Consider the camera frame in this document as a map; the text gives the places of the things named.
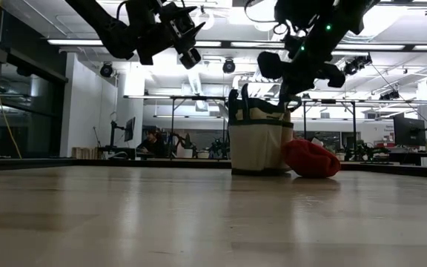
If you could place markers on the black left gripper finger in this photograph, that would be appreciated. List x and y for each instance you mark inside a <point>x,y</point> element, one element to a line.
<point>194,31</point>
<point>190,58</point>

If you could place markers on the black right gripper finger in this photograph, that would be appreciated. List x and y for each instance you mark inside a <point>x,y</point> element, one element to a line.
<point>335,76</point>
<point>270,65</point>

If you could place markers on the beige green-trimmed gardening bag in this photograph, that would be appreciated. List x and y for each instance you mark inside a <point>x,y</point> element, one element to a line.
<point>254,148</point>

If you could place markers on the red gardening gloves bundle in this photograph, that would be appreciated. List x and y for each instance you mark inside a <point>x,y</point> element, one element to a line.
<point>310,159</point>

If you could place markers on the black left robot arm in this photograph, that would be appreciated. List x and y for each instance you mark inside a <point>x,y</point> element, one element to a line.
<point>106,26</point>

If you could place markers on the black monitor on arm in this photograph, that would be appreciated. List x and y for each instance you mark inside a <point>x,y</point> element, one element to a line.
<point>130,129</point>
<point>409,131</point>

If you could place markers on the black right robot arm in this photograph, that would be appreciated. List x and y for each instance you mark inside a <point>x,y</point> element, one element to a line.
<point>347,15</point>

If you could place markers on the black ceiling lamp cluster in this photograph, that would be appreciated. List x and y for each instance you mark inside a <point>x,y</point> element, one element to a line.
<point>354,66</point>

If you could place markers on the black ceiling spot lamp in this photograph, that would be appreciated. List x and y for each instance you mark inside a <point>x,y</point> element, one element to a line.
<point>229,66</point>
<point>106,70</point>

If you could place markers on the person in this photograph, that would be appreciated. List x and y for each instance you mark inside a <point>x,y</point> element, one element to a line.
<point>153,145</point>

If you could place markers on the wooden crate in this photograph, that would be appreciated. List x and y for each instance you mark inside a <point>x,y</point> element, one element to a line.
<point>83,153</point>

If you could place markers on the black workstation frame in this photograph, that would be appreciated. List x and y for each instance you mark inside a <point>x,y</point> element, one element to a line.
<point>354,126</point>
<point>198,98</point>

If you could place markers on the black aluminium table frame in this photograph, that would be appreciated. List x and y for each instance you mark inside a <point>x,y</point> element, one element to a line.
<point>87,162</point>

